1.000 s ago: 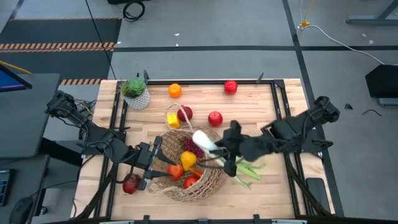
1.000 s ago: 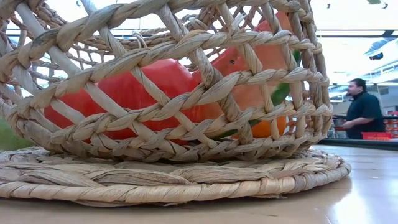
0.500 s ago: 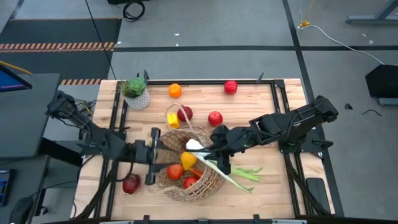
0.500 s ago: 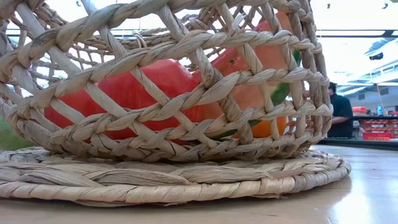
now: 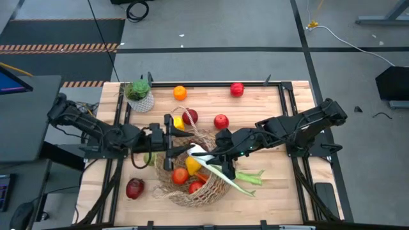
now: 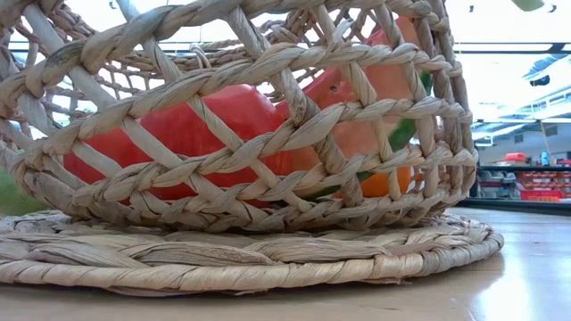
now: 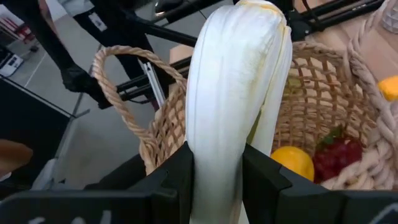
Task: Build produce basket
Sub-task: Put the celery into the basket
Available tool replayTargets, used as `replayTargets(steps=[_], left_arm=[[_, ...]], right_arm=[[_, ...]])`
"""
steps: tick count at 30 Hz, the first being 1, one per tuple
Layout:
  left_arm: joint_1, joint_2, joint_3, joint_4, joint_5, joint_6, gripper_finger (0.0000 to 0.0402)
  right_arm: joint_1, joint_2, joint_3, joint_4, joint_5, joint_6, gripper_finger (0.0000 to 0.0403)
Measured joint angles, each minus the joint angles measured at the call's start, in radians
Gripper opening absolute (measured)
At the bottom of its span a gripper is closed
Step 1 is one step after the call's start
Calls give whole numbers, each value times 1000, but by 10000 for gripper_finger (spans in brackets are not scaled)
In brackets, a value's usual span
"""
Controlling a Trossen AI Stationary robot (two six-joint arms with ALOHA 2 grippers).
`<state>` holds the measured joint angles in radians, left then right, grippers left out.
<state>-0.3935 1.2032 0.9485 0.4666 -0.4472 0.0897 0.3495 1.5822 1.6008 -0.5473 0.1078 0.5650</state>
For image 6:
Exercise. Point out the blue bottle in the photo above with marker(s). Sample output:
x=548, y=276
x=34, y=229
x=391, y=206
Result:
x=544, y=158

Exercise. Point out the green leafy stalk vegetable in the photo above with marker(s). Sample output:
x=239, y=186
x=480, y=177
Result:
x=15, y=198

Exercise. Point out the watermelon slice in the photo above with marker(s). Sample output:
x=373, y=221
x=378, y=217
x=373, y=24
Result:
x=357, y=136

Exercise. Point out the black ceiling fixture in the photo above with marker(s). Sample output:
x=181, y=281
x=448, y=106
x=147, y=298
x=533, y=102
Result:
x=540, y=81

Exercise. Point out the shelf rack with bins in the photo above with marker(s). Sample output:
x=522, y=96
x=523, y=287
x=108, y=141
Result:
x=540, y=187

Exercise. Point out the orange fruit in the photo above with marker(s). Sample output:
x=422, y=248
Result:
x=377, y=185

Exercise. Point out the orange-red container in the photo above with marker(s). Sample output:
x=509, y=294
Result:
x=516, y=157

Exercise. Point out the red toy tomato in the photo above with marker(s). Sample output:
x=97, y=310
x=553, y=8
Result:
x=187, y=129

